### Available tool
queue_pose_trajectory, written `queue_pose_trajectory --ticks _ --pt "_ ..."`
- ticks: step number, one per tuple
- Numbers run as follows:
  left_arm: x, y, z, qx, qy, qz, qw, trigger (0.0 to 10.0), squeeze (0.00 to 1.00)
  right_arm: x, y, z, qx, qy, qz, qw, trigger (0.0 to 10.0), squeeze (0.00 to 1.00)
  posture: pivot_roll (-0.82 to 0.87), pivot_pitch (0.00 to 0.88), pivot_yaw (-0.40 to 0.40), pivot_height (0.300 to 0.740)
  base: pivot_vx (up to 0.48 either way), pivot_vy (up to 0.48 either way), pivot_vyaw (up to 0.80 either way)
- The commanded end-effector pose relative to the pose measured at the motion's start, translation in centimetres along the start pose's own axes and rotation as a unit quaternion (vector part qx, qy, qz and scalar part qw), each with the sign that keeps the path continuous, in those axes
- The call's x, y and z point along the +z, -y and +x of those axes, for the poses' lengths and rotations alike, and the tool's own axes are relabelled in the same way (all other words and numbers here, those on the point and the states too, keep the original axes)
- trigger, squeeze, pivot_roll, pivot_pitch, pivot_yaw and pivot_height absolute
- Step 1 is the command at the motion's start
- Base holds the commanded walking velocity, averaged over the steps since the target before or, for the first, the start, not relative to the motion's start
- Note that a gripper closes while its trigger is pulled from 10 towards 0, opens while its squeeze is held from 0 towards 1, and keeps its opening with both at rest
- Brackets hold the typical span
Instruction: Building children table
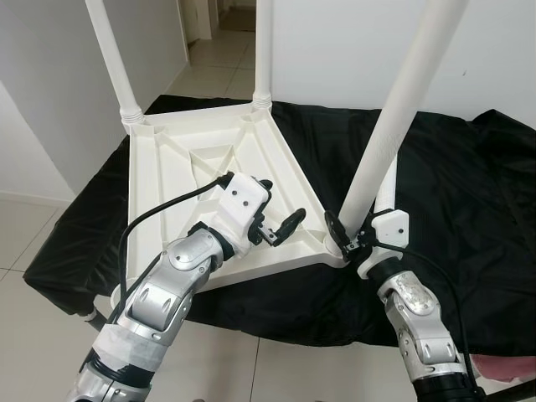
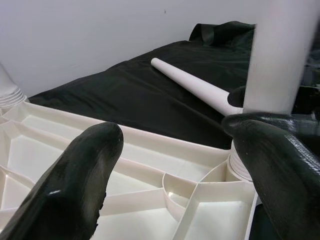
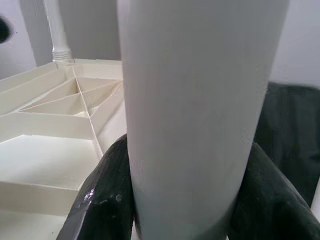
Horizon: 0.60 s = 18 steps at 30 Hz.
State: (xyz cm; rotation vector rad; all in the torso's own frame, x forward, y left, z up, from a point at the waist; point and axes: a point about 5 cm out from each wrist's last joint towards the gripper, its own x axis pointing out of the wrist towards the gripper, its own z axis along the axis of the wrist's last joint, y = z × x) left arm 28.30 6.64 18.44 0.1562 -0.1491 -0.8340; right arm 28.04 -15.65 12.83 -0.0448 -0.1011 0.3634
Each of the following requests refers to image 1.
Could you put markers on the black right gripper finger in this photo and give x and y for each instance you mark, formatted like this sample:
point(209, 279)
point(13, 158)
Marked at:
point(335, 230)

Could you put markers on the white plastic table top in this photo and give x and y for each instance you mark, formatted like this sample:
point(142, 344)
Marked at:
point(184, 167)

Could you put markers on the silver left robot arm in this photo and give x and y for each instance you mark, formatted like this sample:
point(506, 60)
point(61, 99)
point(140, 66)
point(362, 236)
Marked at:
point(163, 293)

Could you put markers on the grey robot foot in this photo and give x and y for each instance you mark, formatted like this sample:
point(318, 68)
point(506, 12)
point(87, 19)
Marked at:
point(194, 398)

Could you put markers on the pink round seat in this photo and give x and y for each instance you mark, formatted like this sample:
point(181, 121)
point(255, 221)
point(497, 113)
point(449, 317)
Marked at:
point(502, 368)

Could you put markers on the black metal table leg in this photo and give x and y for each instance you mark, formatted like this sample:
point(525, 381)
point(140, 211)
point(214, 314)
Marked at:
point(94, 316)

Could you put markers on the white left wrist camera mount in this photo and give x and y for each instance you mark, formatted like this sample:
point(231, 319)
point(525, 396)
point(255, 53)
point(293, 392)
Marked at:
point(239, 201)

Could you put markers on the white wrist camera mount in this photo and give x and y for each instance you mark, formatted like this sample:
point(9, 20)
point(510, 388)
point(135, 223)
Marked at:
point(389, 226)
point(239, 201)

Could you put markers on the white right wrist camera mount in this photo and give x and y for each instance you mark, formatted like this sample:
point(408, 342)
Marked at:
point(389, 226)

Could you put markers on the pale door frame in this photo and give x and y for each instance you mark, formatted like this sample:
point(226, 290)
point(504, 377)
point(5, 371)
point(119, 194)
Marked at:
point(191, 17)

